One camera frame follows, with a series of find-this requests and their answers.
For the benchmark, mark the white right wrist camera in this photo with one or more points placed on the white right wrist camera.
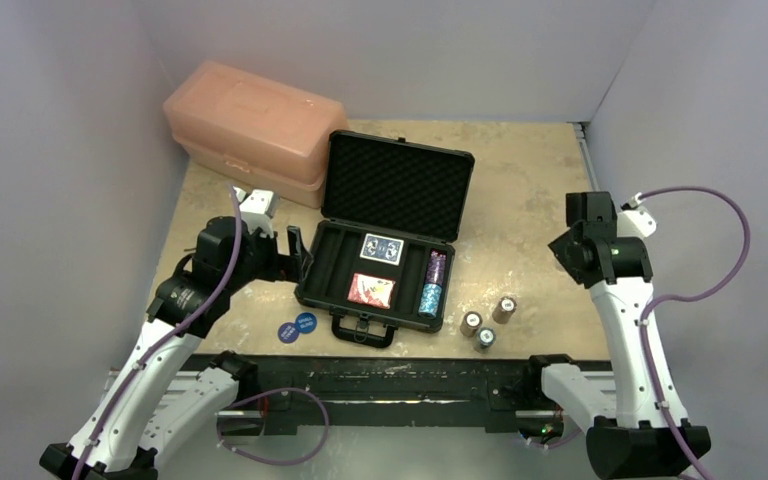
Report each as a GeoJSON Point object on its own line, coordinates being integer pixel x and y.
{"type": "Point", "coordinates": [634, 219]}

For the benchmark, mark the blue small blind button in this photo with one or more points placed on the blue small blind button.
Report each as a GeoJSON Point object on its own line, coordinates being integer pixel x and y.
{"type": "Point", "coordinates": [306, 322]}

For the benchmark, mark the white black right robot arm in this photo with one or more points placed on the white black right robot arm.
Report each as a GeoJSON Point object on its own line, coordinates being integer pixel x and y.
{"type": "Point", "coordinates": [642, 430]}

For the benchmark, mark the purple chip stack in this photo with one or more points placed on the purple chip stack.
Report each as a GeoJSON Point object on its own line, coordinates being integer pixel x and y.
{"type": "Point", "coordinates": [435, 273]}

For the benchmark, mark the red card deck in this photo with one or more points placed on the red card deck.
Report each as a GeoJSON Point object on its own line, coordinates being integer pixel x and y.
{"type": "Point", "coordinates": [371, 291]}

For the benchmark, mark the pink plastic storage box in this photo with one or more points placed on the pink plastic storage box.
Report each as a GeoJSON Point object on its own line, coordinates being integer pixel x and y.
{"type": "Point", "coordinates": [256, 131]}

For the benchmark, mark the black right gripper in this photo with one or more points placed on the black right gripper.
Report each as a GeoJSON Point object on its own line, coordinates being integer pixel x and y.
{"type": "Point", "coordinates": [565, 248]}

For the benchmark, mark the light blue chip stack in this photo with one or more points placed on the light blue chip stack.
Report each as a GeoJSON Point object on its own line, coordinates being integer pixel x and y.
{"type": "Point", "coordinates": [430, 299]}

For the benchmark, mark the pink blue 10 chip stack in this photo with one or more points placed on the pink blue 10 chip stack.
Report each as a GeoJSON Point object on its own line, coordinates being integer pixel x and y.
{"type": "Point", "coordinates": [504, 310]}

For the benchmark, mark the green dark chip stack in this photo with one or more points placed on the green dark chip stack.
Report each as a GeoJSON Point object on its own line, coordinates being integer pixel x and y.
{"type": "Point", "coordinates": [484, 339]}

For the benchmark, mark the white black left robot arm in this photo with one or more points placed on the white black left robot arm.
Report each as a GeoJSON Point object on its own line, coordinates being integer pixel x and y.
{"type": "Point", "coordinates": [134, 433]}

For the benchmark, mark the black poker carrying case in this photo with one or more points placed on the black poker carrying case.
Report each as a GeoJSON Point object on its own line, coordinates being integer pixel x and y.
{"type": "Point", "coordinates": [393, 188]}

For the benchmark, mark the blue card deck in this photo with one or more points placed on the blue card deck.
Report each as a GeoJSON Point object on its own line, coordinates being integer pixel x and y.
{"type": "Point", "coordinates": [382, 249]}

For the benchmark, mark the orange black 100 chip stack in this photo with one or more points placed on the orange black 100 chip stack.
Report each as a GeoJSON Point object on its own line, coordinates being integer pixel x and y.
{"type": "Point", "coordinates": [470, 324]}

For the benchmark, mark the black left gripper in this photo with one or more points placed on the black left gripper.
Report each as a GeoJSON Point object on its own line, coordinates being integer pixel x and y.
{"type": "Point", "coordinates": [282, 266]}

